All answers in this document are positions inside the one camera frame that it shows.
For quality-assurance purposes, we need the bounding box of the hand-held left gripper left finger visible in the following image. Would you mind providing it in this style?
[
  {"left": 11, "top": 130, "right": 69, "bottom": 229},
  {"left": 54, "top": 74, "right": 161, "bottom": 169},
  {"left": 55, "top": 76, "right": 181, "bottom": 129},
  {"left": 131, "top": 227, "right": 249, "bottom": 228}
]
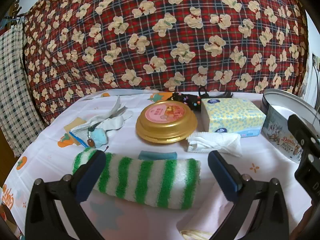
[{"left": 24, "top": 150, "right": 107, "bottom": 240}]

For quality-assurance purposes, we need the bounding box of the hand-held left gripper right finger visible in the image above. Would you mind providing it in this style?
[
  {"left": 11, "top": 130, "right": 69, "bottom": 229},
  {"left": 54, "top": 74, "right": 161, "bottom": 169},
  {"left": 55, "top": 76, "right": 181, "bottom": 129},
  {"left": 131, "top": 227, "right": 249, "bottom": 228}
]
[{"left": 208, "top": 151, "right": 291, "bottom": 240}]

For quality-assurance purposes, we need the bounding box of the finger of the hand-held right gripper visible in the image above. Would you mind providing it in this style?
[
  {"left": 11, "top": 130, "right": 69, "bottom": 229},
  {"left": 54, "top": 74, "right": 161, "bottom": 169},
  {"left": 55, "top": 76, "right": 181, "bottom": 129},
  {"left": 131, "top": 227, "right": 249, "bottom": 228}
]
[{"left": 287, "top": 114, "right": 320, "bottom": 166}]

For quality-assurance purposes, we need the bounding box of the blue printed round cookie tin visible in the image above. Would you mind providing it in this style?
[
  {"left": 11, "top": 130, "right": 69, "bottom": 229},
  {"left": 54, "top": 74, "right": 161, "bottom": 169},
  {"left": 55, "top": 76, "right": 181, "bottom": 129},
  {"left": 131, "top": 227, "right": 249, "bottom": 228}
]
[{"left": 261, "top": 104, "right": 308, "bottom": 164}]

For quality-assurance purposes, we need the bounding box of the green striped white towel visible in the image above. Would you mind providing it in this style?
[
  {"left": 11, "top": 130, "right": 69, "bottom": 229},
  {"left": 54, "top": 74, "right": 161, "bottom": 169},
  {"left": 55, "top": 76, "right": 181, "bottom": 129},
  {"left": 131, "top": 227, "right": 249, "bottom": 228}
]
[{"left": 72, "top": 147, "right": 202, "bottom": 210}]

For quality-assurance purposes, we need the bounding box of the black knit cloth with beads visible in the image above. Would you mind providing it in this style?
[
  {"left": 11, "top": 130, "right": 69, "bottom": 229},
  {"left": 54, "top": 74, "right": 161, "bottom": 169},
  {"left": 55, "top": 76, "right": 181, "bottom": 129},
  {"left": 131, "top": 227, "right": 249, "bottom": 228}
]
[{"left": 172, "top": 92, "right": 201, "bottom": 111}]

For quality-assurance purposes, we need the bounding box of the black furry accessory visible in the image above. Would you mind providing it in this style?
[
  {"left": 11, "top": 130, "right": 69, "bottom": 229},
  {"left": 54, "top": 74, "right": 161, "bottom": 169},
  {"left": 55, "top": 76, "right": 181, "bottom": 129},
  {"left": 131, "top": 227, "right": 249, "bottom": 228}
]
[{"left": 209, "top": 91, "right": 233, "bottom": 98}]

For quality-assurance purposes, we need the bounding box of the white crumpled paper tissue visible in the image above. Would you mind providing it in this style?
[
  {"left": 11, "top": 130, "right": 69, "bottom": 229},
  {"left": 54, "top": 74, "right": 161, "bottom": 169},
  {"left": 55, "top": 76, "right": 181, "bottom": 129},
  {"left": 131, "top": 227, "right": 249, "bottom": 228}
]
[{"left": 186, "top": 131, "right": 242, "bottom": 157}]

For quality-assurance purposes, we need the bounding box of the white printed tablecloth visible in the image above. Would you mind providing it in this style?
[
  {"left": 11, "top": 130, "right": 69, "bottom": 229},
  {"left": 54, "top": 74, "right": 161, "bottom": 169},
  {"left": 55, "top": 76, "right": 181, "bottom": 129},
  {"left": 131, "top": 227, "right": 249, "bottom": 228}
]
[{"left": 0, "top": 90, "right": 320, "bottom": 240}]

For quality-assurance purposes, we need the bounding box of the grey round tin lid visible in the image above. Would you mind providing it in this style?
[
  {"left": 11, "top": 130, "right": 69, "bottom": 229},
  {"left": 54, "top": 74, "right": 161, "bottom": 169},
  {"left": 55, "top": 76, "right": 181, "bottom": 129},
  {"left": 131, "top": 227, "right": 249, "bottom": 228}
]
[{"left": 262, "top": 89, "right": 320, "bottom": 130}]

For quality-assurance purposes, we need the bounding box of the yellow dotted tissue box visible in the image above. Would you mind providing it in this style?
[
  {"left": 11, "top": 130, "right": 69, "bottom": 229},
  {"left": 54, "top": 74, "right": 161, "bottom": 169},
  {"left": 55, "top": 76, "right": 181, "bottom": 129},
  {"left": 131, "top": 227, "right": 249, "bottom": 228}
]
[{"left": 201, "top": 98, "right": 267, "bottom": 138}]

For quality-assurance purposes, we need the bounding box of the teal sponge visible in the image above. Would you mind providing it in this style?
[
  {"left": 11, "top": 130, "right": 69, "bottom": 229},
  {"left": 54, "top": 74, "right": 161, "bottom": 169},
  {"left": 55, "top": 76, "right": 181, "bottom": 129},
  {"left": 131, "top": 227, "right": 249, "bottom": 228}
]
[{"left": 138, "top": 151, "right": 177, "bottom": 160}]

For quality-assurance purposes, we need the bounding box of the woven straw item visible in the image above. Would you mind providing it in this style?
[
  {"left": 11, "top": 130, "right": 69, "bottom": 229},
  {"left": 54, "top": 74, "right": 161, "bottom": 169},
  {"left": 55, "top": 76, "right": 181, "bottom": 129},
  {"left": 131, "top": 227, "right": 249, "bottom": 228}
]
[{"left": 180, "top": 229, "right": 213, "bottom": 240}]

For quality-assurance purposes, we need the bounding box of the checked beige cloth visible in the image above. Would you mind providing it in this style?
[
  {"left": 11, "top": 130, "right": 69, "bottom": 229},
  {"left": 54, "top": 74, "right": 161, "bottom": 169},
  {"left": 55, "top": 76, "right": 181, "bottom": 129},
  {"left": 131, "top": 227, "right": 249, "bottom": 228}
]
[{"left": 0, "top": 25, "right": 50, "bottom": 157}]

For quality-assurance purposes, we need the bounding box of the red plaid bear blanket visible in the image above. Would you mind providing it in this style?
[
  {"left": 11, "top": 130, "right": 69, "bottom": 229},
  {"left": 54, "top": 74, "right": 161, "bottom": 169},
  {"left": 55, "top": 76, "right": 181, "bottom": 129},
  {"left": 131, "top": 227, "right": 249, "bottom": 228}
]
[{"left": 22, "top": 0, "right": 309, "bottom": 125}]

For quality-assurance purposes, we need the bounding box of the blue clothes hanger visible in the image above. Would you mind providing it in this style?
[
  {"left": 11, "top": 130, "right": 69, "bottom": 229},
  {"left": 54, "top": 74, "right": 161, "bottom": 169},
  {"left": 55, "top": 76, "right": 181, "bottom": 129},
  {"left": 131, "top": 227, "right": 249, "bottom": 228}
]
[{"left": 4, "top": 15, "right": 25, "bottom": 27}]

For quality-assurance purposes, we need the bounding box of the blue plush keychain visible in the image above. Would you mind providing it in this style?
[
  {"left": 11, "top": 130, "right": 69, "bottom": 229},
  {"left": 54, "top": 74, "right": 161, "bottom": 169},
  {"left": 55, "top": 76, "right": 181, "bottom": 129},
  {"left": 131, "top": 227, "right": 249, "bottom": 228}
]
[{"left": 86, "top": 126, "right": 110, "bottom": 147}]

